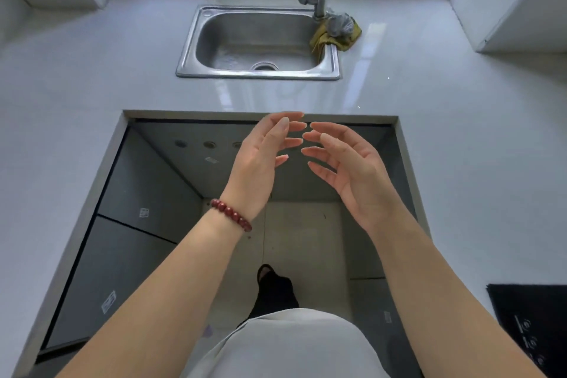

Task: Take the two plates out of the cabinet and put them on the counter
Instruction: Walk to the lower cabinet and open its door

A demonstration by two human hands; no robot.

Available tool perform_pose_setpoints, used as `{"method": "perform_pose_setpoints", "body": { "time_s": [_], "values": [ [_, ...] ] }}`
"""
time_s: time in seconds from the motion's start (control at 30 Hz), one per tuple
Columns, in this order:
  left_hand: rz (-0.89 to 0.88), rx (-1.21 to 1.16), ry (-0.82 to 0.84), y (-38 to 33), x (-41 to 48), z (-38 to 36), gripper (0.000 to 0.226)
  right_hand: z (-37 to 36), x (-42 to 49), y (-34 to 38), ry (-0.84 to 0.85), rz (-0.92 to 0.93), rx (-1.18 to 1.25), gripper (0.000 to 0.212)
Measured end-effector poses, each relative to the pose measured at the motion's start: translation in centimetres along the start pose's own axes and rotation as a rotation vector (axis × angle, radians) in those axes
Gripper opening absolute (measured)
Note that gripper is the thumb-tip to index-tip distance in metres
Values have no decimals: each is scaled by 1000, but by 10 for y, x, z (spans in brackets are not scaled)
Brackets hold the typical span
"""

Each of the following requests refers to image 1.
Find red bead bracelet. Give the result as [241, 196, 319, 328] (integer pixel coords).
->
[210, 198, 253, 233]

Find person's left hand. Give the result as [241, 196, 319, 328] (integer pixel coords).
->
[220, 110, 309, 223]

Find black trousers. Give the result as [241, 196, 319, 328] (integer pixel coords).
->
[246, 273, 300, 321]

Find grey steel wool scrubber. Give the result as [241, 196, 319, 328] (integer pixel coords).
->
[325, 12, 355, 39]

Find person's right forearm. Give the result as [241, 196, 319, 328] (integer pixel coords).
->
[370, 209, 548, 378]

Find steel sink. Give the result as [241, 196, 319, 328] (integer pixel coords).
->
[175, 5, 343, 82]

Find black shoe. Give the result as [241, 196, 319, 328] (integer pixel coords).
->
[256, 263, 278, 284]

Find yellow cleaning cloth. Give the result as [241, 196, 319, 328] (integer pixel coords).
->
[309, 21, 363, 53]

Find black induction cooktop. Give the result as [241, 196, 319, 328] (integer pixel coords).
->
[486, 283, 567, 378]

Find person's right hand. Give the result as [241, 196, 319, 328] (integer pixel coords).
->
[301, 120, 406, 232]

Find white stone countertop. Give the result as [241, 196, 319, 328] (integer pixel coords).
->
[0, 0, 567, 378]

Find grey shirt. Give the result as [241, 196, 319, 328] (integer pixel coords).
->
[181, 307, 390, 378]

